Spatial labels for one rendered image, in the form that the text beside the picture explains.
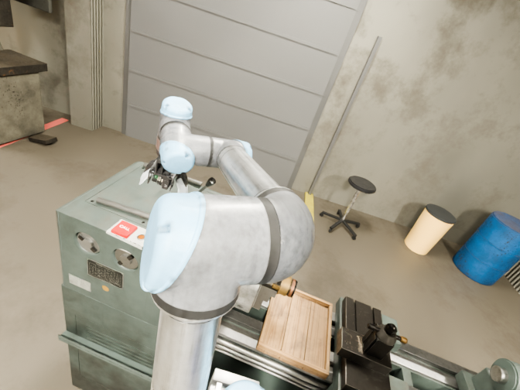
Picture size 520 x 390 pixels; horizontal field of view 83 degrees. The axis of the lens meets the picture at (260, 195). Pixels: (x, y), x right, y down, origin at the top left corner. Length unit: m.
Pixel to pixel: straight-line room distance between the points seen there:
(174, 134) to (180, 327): 0.44
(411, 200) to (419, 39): 2.00
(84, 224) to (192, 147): 0.57
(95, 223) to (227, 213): 0.84
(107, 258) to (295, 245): 0.91
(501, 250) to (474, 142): 1.29
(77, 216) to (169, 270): 0.86
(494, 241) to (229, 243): 4.14
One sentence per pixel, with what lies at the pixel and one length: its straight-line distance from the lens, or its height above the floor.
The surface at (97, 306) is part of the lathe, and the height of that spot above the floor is 0.83.
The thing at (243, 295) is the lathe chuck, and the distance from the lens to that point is 1.16.
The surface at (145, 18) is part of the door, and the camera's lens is 4.14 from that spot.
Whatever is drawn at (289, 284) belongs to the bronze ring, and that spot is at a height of 1.12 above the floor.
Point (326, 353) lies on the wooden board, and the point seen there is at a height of 0.90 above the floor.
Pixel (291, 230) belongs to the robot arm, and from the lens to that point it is 0.36.
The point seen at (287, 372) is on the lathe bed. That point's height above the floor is 0.78.
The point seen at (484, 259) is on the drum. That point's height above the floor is 0.31.
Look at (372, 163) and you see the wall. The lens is 4.18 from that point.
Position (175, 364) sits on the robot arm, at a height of 1.58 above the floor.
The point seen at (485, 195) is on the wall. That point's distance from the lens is 4.88.
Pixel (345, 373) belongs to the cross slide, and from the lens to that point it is 1.34.
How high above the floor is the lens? 2.00
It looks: 31 degrees down
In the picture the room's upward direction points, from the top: 19 degrees clockwise
